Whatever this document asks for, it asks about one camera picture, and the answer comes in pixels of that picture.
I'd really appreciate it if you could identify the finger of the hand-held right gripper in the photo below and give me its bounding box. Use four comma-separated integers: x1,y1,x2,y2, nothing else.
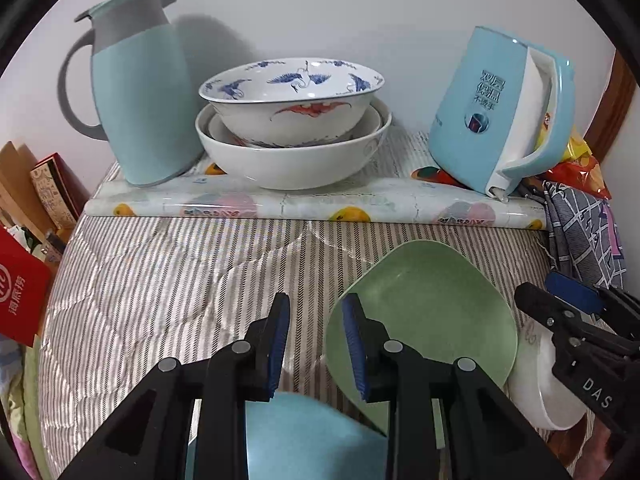
515,282,640,436
545,270,640,333

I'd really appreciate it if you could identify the red paper bag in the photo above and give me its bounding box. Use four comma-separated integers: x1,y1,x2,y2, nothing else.
0,227,53,348

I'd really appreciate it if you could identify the fruit print oilcloth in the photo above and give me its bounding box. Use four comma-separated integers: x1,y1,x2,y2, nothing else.
82,130,548,231

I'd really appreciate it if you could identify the grey checked cloth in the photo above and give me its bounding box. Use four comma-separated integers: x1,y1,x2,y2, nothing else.
520,175,628,291

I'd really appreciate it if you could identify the plain white bowl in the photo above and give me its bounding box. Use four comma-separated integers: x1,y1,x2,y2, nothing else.
507,320,591,431

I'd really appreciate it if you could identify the wooden door frame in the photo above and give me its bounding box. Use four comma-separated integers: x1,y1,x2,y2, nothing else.
582,52,637,166

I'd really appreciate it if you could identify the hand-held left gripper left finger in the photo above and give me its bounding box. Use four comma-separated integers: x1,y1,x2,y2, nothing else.
57,291,292,480

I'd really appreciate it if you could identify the yellow snack bag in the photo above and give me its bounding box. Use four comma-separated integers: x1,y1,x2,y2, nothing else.
562,127,593,162

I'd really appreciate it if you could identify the blue crane pattern bowl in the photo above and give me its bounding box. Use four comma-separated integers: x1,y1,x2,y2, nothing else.
198,56,387,148

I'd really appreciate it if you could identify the striped quilted mattress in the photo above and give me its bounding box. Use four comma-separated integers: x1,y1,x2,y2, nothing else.
25,215,616,480

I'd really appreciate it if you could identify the light blue electric kettle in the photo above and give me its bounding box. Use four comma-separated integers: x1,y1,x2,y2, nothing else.
427,25,576,202

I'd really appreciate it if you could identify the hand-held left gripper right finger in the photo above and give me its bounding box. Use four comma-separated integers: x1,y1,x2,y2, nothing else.
341,292,573,480

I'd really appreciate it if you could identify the green square plate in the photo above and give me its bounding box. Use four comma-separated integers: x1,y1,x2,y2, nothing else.
324,240,518,436

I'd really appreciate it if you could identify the blue plate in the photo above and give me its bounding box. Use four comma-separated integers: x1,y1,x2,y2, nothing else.
185,392,396,480

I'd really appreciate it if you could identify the large white bowl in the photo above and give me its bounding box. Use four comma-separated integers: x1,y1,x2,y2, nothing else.
195,96,393,191

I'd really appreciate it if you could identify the red snack bag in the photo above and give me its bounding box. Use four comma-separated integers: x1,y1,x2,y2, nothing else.
542,152,613,201

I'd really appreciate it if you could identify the patterned brown box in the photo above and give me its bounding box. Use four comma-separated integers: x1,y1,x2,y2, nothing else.
30,152,93,233

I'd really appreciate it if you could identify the brown cardboard piece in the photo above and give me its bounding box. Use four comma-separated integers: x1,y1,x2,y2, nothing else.
0,141,51,241

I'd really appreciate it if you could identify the light blue thermos jug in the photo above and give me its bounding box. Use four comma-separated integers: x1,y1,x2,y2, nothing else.
57,0,197,188

